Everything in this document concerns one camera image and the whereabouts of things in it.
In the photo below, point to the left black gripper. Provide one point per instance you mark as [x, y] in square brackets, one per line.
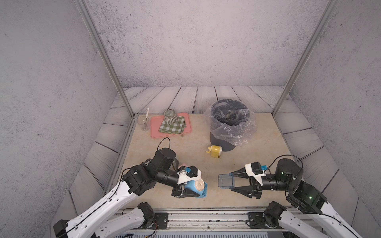
[185, 193]

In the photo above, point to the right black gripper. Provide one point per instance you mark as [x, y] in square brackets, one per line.
[255, 189]

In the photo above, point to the blue pencil sharpener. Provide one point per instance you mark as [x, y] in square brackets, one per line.
[197, 186]

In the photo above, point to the blue sharpener shavings tray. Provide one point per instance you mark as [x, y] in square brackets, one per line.
[226, 181]

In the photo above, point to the green white pencil sharpener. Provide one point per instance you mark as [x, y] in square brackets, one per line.
[175, 164]

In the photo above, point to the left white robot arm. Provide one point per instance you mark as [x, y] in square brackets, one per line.
[97, 221]

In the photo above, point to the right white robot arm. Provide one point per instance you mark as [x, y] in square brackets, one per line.
[300, 194]

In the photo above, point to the pink plastic tray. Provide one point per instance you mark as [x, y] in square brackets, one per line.
[156, 121]

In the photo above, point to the clear plastic bin liner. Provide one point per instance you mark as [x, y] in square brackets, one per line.
[249, 127]

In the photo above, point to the dark grey trash bin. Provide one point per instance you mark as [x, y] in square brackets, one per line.
[227, 117]

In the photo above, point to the green checkered cloth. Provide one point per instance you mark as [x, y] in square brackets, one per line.
[177, 127]

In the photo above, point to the ribbed grey cup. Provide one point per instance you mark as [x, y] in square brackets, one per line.
[170, 116]

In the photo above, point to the clear glass with stick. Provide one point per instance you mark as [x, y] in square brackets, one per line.
[143, 121]

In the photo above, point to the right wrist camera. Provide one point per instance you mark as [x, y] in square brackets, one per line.
[257, 171]

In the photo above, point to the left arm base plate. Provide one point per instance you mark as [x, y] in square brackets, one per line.
[159, 222]

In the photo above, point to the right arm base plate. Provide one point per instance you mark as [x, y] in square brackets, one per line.
[257, 220]

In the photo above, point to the aluminium mounting rail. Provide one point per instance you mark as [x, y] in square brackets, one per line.
[209, 223]

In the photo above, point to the right metal frame post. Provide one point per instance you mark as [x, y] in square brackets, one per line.
[316, 34]

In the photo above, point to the metal frame post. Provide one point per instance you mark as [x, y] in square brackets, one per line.
[316, 34]
[86, 16]

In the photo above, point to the left metal frame post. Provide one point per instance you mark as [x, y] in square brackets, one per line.
[86, 16]

